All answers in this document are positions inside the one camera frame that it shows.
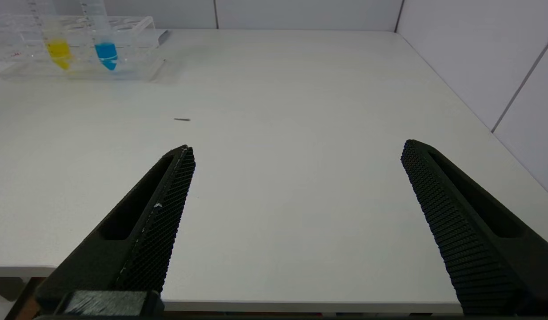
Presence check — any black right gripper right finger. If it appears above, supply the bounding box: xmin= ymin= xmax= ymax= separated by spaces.
xmin=400 ymin=139 xmax=548 ymax=317

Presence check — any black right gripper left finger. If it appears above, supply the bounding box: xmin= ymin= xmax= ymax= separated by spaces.
xmin=34 ymin=144 xmax=196 ymax=312

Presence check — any clear acrylic test tube rack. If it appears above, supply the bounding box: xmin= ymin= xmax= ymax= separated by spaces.
xmin=0 ymin=15 xmax=166 ymax=82

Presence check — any blue pigment test tube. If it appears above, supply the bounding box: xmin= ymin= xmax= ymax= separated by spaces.
xmin=80 ymin=0 xmax=119 ymax=72

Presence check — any yellow pigment test tube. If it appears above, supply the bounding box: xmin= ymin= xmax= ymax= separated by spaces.
xmin=28 ymin=0 xmax=73 ymax=71

